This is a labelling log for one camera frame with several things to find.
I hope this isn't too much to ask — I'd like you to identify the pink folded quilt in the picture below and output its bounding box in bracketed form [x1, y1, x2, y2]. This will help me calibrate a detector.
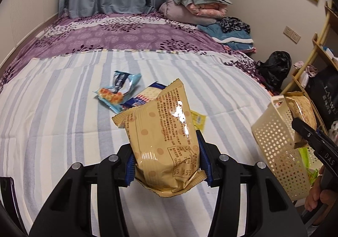
[159, 0, 228, 26]

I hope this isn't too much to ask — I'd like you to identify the small tan snack packet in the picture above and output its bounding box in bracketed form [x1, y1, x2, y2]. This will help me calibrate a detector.
[284, 91, 317, 148]

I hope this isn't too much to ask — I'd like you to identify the purple floral bedspread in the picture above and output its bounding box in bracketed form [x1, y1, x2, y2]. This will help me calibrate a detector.
[1, 12, 273, 92]

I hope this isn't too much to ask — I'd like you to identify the right hand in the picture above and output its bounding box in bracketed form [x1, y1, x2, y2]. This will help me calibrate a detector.
[305, 165, 337, 226]

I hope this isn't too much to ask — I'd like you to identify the beige wall socket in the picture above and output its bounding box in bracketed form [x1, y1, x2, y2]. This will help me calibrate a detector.
[283, 26, 301, 44]

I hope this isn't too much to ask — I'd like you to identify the yellow wooden shelf rack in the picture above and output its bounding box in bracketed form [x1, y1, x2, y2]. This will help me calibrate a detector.
[282, 2, 337, 134]

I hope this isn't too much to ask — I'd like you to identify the light blue snack packet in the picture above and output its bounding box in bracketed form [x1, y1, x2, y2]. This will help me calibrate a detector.
[95, 71, 142, 114]

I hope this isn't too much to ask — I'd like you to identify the large tan snack bag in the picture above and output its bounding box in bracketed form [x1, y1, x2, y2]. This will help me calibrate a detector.
[112, 79, 207, 198]

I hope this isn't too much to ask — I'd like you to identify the black white patterned garment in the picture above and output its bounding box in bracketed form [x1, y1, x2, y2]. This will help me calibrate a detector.
[217, 17, 251, 35]

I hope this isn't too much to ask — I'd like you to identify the teal white folded clothing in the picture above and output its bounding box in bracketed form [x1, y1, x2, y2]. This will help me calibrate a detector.
[197, 24, 256, 53]

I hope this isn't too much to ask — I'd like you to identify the yellow snack packet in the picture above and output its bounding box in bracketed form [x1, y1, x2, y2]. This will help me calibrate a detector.
[191, 110, 206, 132]

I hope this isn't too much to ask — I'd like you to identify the cream perforated plastic basket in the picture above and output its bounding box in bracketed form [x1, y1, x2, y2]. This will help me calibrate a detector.
[252, 95, 322, 201]

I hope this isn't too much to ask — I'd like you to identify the navy cracker packet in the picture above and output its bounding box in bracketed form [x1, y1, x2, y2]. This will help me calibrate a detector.
[122, 81, 166, 110]

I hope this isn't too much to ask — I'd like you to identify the green snack packet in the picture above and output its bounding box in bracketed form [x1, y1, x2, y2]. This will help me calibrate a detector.
[298, 147, 319, 186]

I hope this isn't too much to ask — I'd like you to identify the black plastic bag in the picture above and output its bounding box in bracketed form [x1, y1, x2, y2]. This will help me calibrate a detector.
[256, 51, 292, 93]

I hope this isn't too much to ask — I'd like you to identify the striped white blue bedsheet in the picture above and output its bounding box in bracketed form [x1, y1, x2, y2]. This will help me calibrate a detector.
[1, 51, 271, 229]

